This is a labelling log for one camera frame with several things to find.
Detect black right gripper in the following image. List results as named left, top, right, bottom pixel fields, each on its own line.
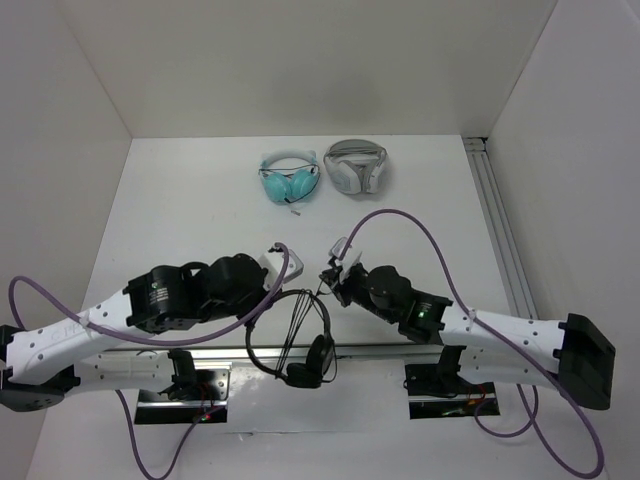
left=319, top=263, right=398, bottom=323

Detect black on-ear headphones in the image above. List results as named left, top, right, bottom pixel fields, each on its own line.
left=245, top=289, right=336, bottom=389

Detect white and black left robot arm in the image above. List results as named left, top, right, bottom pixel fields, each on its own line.
left=1, top=254, right=286, bottom=412

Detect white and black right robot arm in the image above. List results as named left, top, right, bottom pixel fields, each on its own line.
left=321, top=264, right=616, bottom=411

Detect teal cat-ear headphones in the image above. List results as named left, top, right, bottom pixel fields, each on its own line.
left=258, top=149, right=321, bottom=204

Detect white grey gaming headset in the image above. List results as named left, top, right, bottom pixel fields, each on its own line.
left=323, top=139, right=388, bottom=195

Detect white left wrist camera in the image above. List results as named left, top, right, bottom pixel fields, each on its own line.
left=257, top=246, right=304, bottom=290

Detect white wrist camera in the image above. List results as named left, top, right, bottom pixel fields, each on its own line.
left=257, top=246, right=304, bottom=290
left=328, top=237, right=362, bottom=283

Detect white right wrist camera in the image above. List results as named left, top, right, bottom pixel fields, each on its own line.
left=328, top=237, right=362, bottom=283

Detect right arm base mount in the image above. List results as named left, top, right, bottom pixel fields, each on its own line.
left=403, top=346, right=500, bottom=420

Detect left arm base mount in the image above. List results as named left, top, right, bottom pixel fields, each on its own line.
left=134, top=349, right=231, bottom=425

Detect aluminium side rail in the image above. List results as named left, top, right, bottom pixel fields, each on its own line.
left=462, top=137, right=538, bottom=319

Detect aluminium front rail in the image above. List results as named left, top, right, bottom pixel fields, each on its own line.
left=94, top=340, right=446, bottom=364

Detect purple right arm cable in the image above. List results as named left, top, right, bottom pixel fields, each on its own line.
left=339, top=208, right=606, bottom=476

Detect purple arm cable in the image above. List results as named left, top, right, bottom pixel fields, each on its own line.
left=339, top=208, right=606, bottom=476
left=8, top=241, right=291, bottom=479

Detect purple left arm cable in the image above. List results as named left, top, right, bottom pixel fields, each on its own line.
left=8, top=241, right=291, bottom=479

